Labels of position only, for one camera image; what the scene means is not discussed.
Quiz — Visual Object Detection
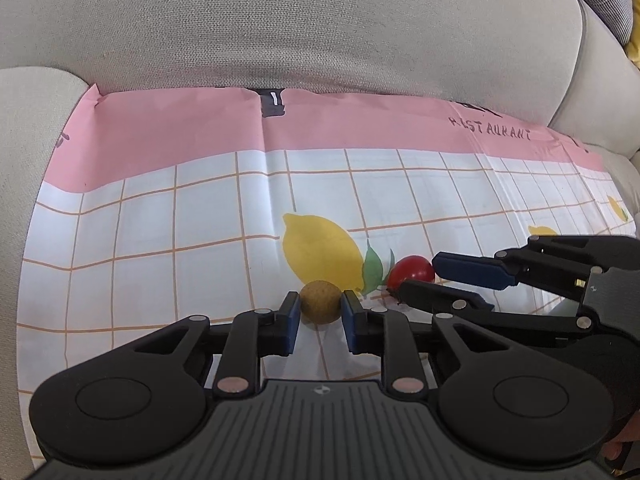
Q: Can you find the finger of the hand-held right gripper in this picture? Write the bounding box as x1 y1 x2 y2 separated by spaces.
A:
386 280 598 350
432 235 640 306

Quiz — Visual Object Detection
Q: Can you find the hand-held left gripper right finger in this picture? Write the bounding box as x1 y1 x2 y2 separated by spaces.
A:
341 290 516 397

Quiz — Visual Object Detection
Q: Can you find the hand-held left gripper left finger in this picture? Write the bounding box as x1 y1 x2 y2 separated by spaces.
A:
114 290 302 399

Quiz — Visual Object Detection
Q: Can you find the red cherry tomato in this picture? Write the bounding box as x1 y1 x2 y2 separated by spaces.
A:
387 255 436 290

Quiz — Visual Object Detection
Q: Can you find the small round brown longan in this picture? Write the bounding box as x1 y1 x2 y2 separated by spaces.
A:
299 280 345 325

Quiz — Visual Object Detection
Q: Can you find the person's right hand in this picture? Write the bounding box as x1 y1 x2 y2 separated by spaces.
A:
602 410 640 477

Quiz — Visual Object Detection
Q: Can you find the pink checked lemon-print cloth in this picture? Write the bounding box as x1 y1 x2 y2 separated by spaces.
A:
17 85 640 466

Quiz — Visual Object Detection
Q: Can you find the yellow cloth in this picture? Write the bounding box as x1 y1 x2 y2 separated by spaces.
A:
625 2 640 69

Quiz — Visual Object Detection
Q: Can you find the beige fabric sofa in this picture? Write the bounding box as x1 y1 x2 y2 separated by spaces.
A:
0 0 640 480

